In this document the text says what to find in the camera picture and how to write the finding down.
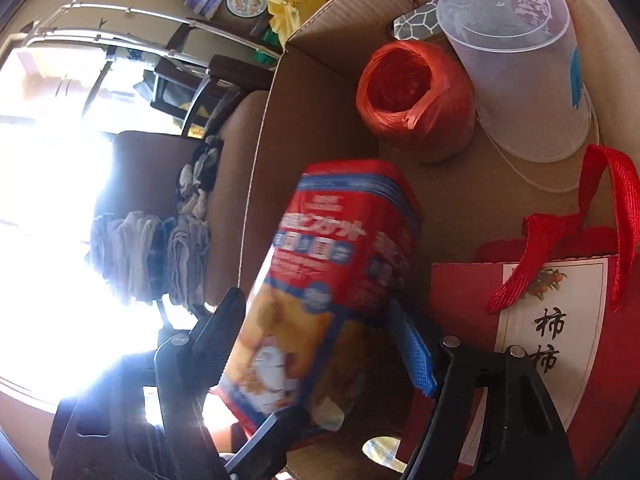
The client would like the red gift box with label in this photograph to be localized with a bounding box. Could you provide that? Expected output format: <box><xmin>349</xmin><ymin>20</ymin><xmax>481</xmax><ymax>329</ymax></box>
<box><xmin>398</xmin><ymin>145</ymin><xmax>639</xmax><ymax>479</ymax></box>

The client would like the red biscuit package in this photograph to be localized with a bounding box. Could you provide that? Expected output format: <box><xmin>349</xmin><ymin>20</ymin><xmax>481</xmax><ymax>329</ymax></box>
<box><xmin>214</xmin><ymin>159</ymin><xmax>422</xmax><ymax>434</ymax></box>

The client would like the brown cardboard box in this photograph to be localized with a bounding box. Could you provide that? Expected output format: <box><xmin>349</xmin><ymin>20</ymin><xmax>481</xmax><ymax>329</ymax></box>
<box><xmin>240</xmin><ymin>0</ymin><xmax>639</xmax><ymax>479</ymax></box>

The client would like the brown upholstered chair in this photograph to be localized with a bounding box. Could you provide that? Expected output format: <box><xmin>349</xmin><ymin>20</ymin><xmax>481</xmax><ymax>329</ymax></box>
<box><xmin>96</xmin><ymin>55</ymin><xmax>273</xmax><ymax>304</ymax></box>

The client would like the orange twine ball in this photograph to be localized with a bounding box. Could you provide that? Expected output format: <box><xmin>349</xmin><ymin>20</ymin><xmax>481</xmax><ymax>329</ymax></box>
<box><xmin>356</xmin><ymin>40</ymin><xmax>475</xmax><ymax>164</ymax></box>

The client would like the clear plastic bucket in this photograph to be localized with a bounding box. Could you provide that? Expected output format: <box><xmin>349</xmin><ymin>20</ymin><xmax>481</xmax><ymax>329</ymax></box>
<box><xmin>436</xmin><ymin>0</ymin><xmax>591</xmax><ymax>164</ymax></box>

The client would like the round cookie tin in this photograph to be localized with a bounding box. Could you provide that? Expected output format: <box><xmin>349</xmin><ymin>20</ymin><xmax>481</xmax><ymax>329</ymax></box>
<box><xmin>226</xmin><ymin>0</ymin><xmax>268</xmax><ymax>20</ymax></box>

